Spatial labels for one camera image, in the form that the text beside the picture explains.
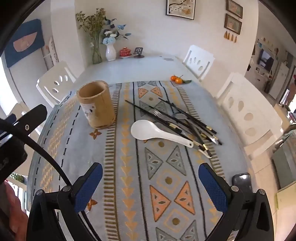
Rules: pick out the black phone stand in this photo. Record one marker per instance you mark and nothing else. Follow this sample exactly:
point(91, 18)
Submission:
point(138, 52)

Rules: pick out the orange mandarin near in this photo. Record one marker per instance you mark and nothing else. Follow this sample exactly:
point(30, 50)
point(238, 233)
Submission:
point(178, 81)

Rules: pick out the steel fork large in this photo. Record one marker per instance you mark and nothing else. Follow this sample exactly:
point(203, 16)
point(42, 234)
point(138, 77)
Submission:
point(166, 117)

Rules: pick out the framed picture upper right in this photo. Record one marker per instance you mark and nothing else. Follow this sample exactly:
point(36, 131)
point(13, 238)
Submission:
point(234, 8)

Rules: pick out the white plastic rice paddle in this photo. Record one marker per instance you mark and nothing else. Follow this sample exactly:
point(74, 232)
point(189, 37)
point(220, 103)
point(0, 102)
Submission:
point(146, 130)

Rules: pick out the person's left hand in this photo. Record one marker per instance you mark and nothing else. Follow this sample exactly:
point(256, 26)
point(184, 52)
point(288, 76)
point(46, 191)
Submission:
point(14, 221)

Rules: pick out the framed picture centre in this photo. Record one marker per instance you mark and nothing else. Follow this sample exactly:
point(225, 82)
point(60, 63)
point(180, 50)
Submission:
point(181, 8)

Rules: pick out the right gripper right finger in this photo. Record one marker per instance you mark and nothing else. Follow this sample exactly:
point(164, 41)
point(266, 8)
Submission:
point(248, 213)

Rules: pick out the blue wall hanging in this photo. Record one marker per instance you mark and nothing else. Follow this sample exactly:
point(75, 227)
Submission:
point(27, 39)

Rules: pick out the white chair far right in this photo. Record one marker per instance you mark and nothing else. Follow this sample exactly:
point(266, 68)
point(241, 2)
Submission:
point(198, 61)

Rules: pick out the black chopstick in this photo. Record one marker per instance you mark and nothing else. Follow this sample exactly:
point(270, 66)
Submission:
point(194, 129)
point(182, 122)
point(198, 122)

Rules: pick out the patterned blue table mat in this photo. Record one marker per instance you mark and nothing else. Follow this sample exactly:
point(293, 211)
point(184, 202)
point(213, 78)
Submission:
point(150, 190)

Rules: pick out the framed picture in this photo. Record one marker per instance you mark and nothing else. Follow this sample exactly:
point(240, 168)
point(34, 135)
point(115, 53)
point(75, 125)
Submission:
point(232, 24)
point(234, 8)
point(181, 8)

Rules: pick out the bamboo utensil holder cup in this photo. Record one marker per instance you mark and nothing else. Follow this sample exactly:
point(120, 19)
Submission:
point(95, 101)

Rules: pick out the black chopstick longest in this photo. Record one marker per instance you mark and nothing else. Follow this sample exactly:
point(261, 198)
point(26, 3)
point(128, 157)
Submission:
point(198, 146)

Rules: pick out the framed picture lower right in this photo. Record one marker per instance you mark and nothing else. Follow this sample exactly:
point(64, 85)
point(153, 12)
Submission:
point(232, 24)

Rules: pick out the glass vase green branches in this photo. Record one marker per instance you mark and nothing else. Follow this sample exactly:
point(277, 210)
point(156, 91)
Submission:
point(92, 26)

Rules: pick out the white vase with flowers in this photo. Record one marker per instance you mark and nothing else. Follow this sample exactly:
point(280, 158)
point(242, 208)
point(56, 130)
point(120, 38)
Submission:
point(112, 33)

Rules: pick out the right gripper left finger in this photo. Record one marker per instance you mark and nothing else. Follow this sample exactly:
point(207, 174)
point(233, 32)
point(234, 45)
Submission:
point(71, 201)

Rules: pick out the orange mandarin far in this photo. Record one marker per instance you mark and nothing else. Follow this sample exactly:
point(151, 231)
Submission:
point(173, 78)

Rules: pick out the red lidded bowl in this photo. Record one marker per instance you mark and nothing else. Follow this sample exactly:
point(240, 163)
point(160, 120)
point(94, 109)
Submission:
point(125, 52)

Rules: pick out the large steel spoon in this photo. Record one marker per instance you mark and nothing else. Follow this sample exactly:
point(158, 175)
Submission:
point(202, 132)

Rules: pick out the orange mandarin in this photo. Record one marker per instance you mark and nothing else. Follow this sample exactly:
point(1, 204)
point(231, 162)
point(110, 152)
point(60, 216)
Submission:
point(173, 78)
point(178, 81)

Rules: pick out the white chair near right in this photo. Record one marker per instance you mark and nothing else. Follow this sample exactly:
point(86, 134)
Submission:
point(255, 120)

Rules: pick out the wall television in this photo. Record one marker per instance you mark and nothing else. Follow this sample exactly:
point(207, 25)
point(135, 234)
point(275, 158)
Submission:
point(265, 60)

